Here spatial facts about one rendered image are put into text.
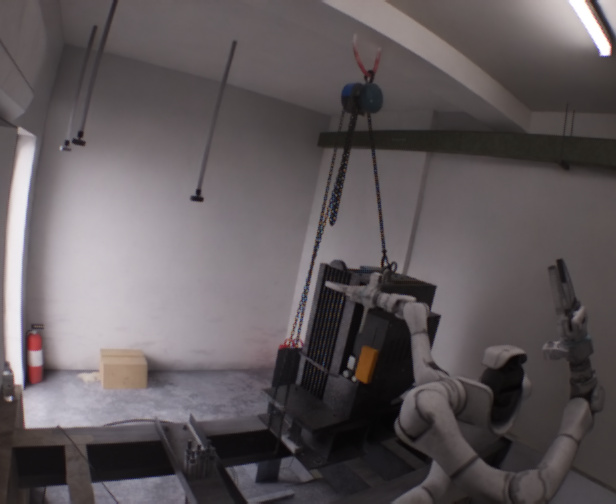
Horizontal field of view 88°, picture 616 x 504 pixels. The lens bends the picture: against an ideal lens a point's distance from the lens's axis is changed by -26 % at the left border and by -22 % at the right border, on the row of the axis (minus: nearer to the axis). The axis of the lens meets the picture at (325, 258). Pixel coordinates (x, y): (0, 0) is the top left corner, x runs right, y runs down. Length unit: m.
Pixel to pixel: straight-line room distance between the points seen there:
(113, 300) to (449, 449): 3.39
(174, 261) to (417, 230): 2.20
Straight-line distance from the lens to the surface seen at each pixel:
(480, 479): 0.87
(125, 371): 3.73
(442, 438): 0.86
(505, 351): 0.99
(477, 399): 0.97
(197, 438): 2.11
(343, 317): 2.01
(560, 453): 0.98
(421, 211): 3.31
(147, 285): 3.86
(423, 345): 1.44
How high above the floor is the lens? 1.91
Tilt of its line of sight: 7 degrees down
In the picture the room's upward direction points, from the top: 12 degrees clockwise
